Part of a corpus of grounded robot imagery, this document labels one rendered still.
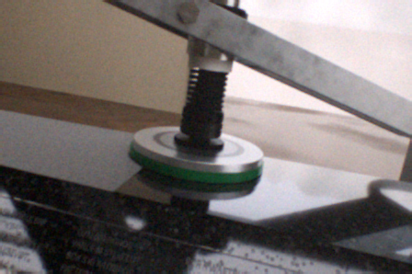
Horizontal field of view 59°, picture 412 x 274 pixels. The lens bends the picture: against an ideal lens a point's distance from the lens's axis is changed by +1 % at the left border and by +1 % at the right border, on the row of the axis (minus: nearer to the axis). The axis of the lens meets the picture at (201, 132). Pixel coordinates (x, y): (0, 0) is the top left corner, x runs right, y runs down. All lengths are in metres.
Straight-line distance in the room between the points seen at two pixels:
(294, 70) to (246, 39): 0.09
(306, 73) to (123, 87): 5.31
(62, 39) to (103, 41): 0.68
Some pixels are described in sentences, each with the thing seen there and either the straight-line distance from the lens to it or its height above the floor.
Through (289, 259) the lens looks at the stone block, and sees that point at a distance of 0.40.
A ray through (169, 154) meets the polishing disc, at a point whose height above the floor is 0.83.
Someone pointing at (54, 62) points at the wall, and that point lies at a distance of 6.35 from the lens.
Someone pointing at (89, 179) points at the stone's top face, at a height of 0.80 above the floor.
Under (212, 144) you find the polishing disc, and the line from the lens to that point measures 0.56.
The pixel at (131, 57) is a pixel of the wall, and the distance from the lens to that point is 5.73.
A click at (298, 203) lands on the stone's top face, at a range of 0.49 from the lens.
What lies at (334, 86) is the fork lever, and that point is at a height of 0.95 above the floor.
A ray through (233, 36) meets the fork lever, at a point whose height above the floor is 1.00.
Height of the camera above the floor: 0.98
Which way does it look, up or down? 13 degrees down
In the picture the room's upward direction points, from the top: 8 degrees clockwise
